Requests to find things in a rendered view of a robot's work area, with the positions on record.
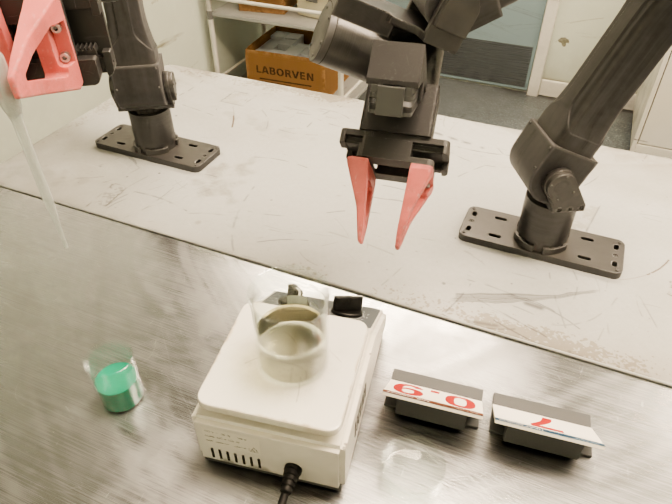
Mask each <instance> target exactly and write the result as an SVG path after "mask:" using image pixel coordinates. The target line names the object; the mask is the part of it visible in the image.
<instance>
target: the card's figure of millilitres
mask: <svg viewBox="0 0 672 504"><path fill-rule="evenodd" d="M387 390H390V391H394V392H398V393H402V394H407V395H411V396H415V397H419V398H423V399H427V400H431V401H435V402H439V403H443V404H447V405H451V406H455V407H459V408H463V409H467V410H471V411H475V412H479V413H480V401H476V400H472V399H467V398H463V397H459V396H455V395H451V394H447V393H443V392H439V391H435V390H430V389H426V388H422V387H418V386H414V385H410V384H406V383H402V382H398V381H394V380H393V381H392V382H391V384H390V385H389V387H388V388H387Z"/></svg>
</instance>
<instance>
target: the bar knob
mask: <svg viewBox="0 0 672 504"><path fill-rule="evenodd" d="M362 304H363V296H362V295H352V296H334V301H333V307H332V308H331V312H332V313H333V314H335V315H337V316H341V317H347V318H358V317H361V316H362V313H363V312H362V311H361V309H362Z"/></svg>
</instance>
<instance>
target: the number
mask: <svg viewBox="0 0 672 504"><path fill-rule="evenodd" d="M496 409H497V415H498V418H502V419H506V420H510V421H514V422H518V423H522V424H526V425H530V426H534V427H538V428H542V429H546V430H550V431H554V432H558V433H563V434H567V435H571V436H575V437H579V438H583V439H587V440H591V441H595V442H599V440H598V439H597V438H596V436H595V435H594V434H593V432H592V431H591V430H590V429H589V428H585V427H581V426H577V425H573V424H569V423H565V422H561V421H556V420H552V419H548V418H544V417H540V416H536V415H532V414H528V413H524V412H520V411H515V410H511V409H507V408H503V407H499V406H496ZM599 443H600V442H599Z"/></svg>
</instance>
